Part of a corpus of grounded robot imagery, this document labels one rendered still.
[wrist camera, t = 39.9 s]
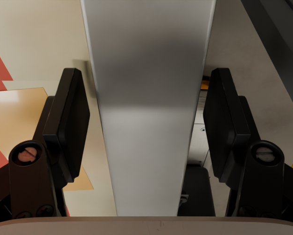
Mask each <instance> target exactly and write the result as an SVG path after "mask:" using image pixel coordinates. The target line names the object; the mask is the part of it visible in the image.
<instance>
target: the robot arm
mask: <svg viewBox="0 0 293 235"><path fill-rule="evenodd" d="M89 120H90V110H89V106H88V101H87V96H86V92H85V87H84V81H83V77H82V72H81V71H80V70H78V69H76V68H64V69H63V72H62V76H61V79H60V82H59V85H58V87H57V90H56V94H55V96H48V97H47V99H46V102H45V104H44V107H43V110H42V113H41V116H40V118H39V121H38V124H37V127H36V130H35V132H34V135H33V138H32V140H26V141H23V142H21V143H19V144H17V145H16V146H15V147H14V148H13V149H12V150H11V152H10V154H9V156H8V163H7V164H6V165H4V166H3V167H1V168H0V235H293V168H292V167H290V166H289V165H287V164H286V163H285V156H284V154H283V152H282V150H281V149H280V148H279V147H278V146H277V145H276V144H274V143H272V142H270V141H267V140H261V138H260V135H259V132H258V130H257V127H256V124H255V121H254V118H253V116H252V113H251V110H250V107H249V104H248V102H247V99H246V97H245V96H238V94H237V90H236V87H235V85H234V82H233V79H232V76H231V72H230V69H229V68H217V69H215V70H213V71H212V72H211V77H210V81H209V87H208V92H207V96H206V101H205V106H204V110H203V120H204V124H205V131H206V135H207V141H208V146H209V152H210V157H211V163H212V168H213V173H214V176H215V177H217V178H218V179H219V183H225V184H226V185H227V186H228V187H229V188H230V194H229V198H228V203H227V208H226V213H225V217H209V216H69V217H68V213H67V208H66V203H65V198H64V194H63V188H64V187H65V186H66V185H67V184H68V183H74V179H75V178H76V177H78V176H79V173H80V168H81V163H82V157H83V152H84V146H85V141H86V135H87V131H88V125H89Z"/></svg>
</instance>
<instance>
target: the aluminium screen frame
mask: <svg viewBox="0 0 293 235"><path fill-rule="evenodd" d="M79 1H80V6H81V12H82V17H83V23H84V30H85V35H86V41H87V46H88V52H89V57H90V63H91V70H92V76H93V81H94V87H95V92H96V98H97V103H98V110H99V116H100V121H101V127H102V132H103V138H104V143H105V150H106V156H107V161H108V167H109V172H110V178H111V183H112V191H113V196H114V202H115V207H116V213H117V216H177V214H178V208H179V204H180V198H181V192H182V186H183V181H184V176H185V171H186V166H187V160H188V154H189V149H190V143H191V138H192V133H193V128H194V123H195V116H196V111H197V106H198V100H199V95H200V90H201V85H202V78H203V73H204V68H205V63H206V57H207V52H208V47H209V41H210V35H211V30H212V25H213V19H214V15H215V9H216V3H217V0H79Z"/></svg>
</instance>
